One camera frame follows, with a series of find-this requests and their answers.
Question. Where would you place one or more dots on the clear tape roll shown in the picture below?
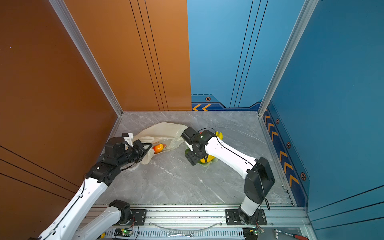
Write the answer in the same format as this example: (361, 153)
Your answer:
(132, 167)

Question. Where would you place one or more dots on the red yellow mango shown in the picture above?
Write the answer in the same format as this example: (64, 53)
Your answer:
(159, 148)

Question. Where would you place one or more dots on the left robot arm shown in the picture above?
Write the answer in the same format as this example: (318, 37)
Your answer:
(118, 154)

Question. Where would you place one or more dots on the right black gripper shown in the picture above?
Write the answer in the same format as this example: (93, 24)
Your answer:
(191, 159)

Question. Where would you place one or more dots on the aluminium rail frame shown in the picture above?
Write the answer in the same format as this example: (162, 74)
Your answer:
(171, 217)

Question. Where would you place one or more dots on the silver wrench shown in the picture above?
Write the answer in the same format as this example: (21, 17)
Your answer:
(180, 235)

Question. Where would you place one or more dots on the small right circuit board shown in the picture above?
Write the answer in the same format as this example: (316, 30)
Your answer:
(252, 234)

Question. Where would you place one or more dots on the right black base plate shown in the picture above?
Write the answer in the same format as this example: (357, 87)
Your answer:
(237, 217)

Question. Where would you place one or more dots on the green circuit board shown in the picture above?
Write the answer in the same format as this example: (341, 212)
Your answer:
(125, 233)

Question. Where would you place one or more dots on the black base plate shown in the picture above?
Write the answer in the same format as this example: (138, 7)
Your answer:
(237, 217)
(135, 216)

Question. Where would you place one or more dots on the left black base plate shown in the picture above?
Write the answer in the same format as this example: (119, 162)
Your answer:
(135, 216)

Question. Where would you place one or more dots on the light green fruit plate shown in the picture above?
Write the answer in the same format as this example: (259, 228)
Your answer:
(193, 159)

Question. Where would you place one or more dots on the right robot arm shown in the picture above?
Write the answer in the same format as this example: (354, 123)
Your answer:
(257, 173)

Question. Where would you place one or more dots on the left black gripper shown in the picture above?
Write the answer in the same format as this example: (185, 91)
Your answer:
(139, 146)

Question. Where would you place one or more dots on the red handled tool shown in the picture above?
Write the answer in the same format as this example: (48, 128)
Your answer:
(295, 236)

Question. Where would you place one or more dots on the cream plastic bag orange print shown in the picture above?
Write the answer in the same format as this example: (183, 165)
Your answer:
(168, 134)

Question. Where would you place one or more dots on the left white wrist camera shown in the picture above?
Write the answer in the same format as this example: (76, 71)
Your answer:
(129, 138)

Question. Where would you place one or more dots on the yellow banana bunch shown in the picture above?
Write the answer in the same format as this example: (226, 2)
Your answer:
(211, 159)

